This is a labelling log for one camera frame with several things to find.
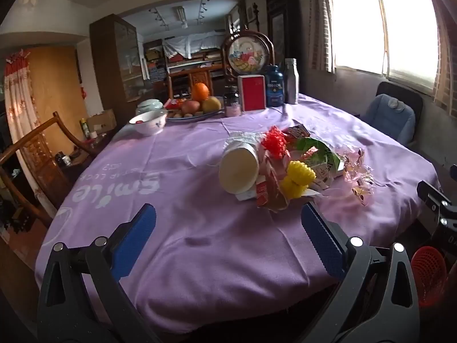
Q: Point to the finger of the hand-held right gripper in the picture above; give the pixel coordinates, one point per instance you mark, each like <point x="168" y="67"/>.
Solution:
<point x="433" y="198"/>

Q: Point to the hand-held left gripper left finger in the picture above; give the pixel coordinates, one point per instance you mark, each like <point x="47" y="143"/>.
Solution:
<point x="141" y="235"/>

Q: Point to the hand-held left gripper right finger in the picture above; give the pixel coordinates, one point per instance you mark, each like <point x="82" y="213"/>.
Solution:
<point x="321" y="239"/>

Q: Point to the yellow ribbon bow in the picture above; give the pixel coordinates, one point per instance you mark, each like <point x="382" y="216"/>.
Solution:
<point x="296" y="178"/>

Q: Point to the brown clear wrapper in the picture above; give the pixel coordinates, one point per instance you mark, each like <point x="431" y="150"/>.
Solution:
<point x="276" y="185"/>

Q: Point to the pink clear wrapper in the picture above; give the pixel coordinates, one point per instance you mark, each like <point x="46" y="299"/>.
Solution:
<point x="359" y="178"/>

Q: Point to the red white snack packet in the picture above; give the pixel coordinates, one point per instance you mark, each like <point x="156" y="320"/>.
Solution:
<point x="262" y="193"/>

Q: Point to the red plastic mesh basket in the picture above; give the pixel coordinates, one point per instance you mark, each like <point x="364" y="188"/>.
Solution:
<point x="428" y="275"/>

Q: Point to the green printed wrapper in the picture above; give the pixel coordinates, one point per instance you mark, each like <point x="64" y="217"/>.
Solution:
<point x="317" y="150"/>

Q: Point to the red ribbon bow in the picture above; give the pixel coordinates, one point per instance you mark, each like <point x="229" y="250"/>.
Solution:
<point x="274" y="143"/>

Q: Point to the small printed snack packet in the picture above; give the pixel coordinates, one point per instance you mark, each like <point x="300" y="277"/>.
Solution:
<point x="298" y="132"/>

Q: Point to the white wrapper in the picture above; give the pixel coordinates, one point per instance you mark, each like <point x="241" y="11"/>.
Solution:
<point x="246" y="137"/>

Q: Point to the blue chair cushion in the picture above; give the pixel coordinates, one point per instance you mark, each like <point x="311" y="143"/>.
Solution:
<point x="389" y="118"/>

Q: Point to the blue cushioned office chair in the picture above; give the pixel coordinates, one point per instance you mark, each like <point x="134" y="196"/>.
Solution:
<point x="414" y="100"/>

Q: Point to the white floral bowl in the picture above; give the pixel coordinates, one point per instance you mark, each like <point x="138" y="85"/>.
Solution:
<point x="148" y="125"/>

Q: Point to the carved wooden chair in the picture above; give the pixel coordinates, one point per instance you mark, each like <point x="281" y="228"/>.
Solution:
<point x="43" y="171"/>

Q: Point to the spray can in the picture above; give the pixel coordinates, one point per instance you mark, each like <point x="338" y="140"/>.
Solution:
<point x="84" y="128"/>

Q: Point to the cardboard box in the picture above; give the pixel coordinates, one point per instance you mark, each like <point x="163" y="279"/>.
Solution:
<point x="101" y="119"/>

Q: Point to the pale green lidded bowl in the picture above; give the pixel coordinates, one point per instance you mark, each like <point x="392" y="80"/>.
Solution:
<point x="150" y="105"/>

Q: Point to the fruit plate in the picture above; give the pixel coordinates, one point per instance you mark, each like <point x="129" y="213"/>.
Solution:
<point x="200" y="116"/>

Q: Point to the red apple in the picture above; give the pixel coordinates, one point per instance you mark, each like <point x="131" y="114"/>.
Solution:
<point x="190" y="107"/>

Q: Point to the brick pattern curtain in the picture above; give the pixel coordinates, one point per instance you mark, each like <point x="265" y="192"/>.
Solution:
<point x="321" y="25"/>
<point x="446" y="60"/>

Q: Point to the yellow pear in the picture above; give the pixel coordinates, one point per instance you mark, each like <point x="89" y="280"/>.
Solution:
<point x="211" y="104"/>

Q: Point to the orange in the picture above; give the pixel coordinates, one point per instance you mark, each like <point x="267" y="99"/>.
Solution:
<point x="200" y="92"/>

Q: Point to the blue supplement bottle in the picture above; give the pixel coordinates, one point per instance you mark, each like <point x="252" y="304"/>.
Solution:
<point x="275" y="89"/>

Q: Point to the silver bottle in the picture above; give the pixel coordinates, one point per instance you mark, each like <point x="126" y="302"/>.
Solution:
<point x="291" y="82"/>

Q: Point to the red box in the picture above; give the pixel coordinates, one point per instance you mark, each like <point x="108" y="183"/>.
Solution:
<point x="252" y="93"/>

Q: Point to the dark lidded glass jar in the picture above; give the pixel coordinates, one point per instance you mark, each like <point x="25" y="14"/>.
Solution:
<point x="232" y="102"/>

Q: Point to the wooden sideboard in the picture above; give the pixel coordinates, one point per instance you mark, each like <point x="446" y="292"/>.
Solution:
<point x="198" y="77"/>

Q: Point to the wooden door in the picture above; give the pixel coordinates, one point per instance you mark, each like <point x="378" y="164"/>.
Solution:
<point x="53" y="85"/>

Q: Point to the wooden glass cabinet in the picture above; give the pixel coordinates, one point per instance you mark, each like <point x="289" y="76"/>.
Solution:
<point x="110" y="64"/>

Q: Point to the floral curtain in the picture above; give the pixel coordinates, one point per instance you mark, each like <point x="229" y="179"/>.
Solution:
<point x="18" y="107"/>

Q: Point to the window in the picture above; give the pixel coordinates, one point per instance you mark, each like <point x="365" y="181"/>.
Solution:
<point x="357" y="25"/>

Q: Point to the round decorative screen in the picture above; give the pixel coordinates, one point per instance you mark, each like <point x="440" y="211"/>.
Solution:
<point x="246" y="55"/>

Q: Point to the white cloth cover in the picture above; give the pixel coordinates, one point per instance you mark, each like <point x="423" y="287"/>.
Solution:
<point x="192" y="43"/>

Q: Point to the dark tall cabinet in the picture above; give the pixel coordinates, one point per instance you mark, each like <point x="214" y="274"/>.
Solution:
<point x="285" y="25"/>

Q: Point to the fluorescent ceiling lamp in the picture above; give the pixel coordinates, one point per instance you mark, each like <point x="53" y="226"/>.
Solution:
<point x="182" y="18"/>

